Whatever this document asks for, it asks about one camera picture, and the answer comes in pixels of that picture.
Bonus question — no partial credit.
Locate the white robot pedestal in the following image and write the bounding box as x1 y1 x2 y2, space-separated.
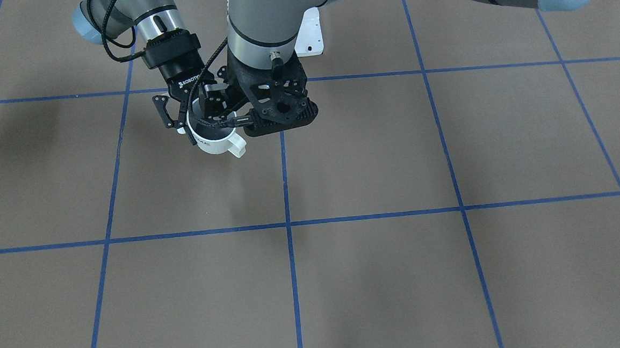
295 7 325 58

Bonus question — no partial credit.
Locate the black camera cable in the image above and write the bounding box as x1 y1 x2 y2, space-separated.
84 0 148 66
183 35 256 134

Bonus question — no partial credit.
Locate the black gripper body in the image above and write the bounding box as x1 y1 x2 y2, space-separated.
225 54 257 111
142 30 209 97

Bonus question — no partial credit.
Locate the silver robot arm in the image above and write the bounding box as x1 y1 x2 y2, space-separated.
72 0 212 145
200 0 591 128

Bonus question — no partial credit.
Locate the white cup with handle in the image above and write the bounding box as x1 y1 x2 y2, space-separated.
176 112 247 158

